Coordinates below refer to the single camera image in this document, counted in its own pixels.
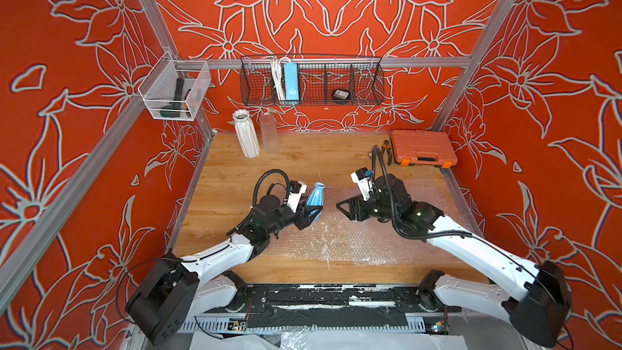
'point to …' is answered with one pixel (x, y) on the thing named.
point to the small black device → (340, 94)
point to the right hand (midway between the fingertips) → (338, 204)
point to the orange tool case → (424, 147)
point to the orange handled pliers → (386, 146)
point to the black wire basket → (363, 77)
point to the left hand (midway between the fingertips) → (316, 202)
